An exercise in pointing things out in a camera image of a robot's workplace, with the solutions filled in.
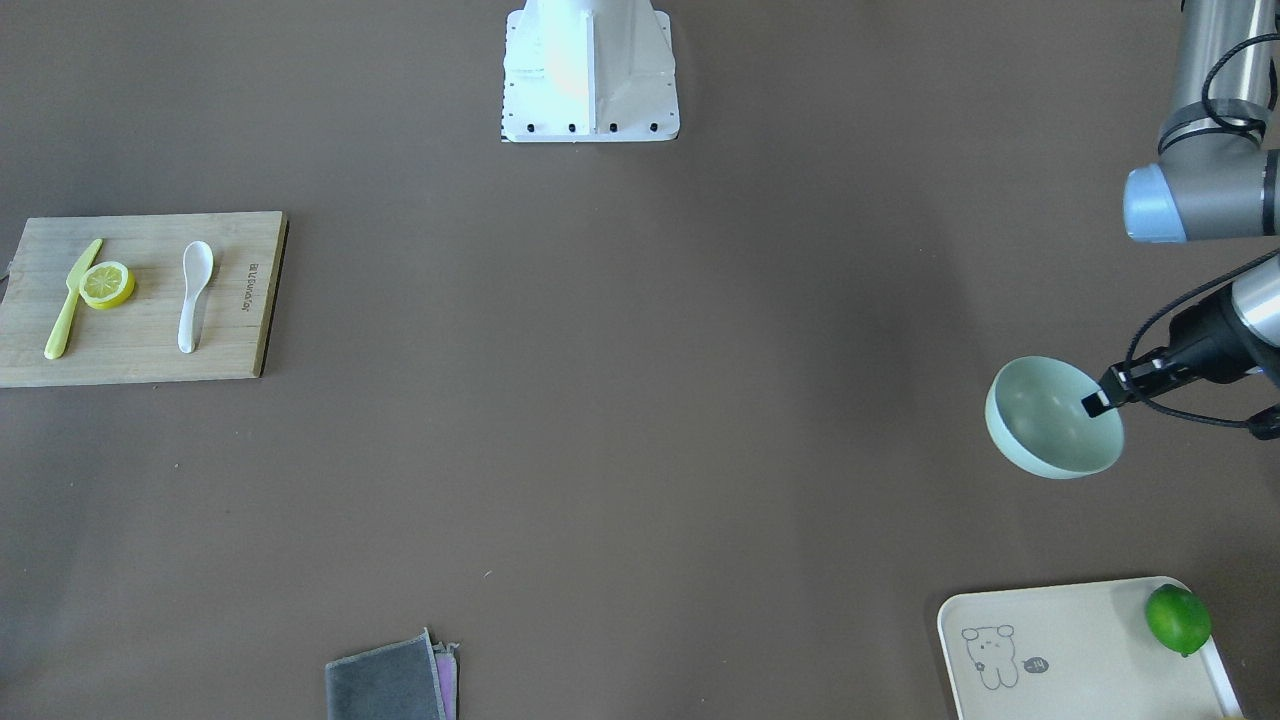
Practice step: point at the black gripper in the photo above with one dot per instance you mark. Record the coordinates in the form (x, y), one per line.
(1206, 342)

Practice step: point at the mint green bowl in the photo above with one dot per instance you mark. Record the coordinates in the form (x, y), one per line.
(1035, 415)

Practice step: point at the white ceramic spoon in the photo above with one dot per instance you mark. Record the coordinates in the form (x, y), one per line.
(197, 265)

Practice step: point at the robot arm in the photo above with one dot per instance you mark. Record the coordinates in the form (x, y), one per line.
(1213, 180)

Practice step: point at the green lime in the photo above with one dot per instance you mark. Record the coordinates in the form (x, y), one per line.
(1178, 619)

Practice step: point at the beige bunny tray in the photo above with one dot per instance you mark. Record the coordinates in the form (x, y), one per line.
(1076, 651)

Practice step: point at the grey folded cloth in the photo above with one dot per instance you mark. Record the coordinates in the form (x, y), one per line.
(413, 679)

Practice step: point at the bamboo cutting board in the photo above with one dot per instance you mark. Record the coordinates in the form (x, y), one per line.
(137, 342)

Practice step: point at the lemon slice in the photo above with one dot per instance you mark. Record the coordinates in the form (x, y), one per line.
(107, 285)

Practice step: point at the yellow plastic knife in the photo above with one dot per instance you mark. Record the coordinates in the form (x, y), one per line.
(57, 341)

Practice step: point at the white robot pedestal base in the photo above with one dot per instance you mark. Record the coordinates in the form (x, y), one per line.
(589, 72)

